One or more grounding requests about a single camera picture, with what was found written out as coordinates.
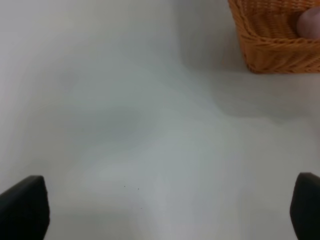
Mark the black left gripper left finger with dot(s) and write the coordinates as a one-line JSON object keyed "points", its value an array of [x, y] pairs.
{"points": [[25, 210]]}

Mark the orange woven wicker basket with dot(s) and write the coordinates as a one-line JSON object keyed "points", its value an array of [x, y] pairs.
{"points": [[268, 38]]}

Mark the pink peach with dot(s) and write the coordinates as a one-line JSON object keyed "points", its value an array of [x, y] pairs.
{"points": [[308, 24]]}

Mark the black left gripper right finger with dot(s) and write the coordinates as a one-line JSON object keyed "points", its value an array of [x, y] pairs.
{"points": [[305, 207]]}

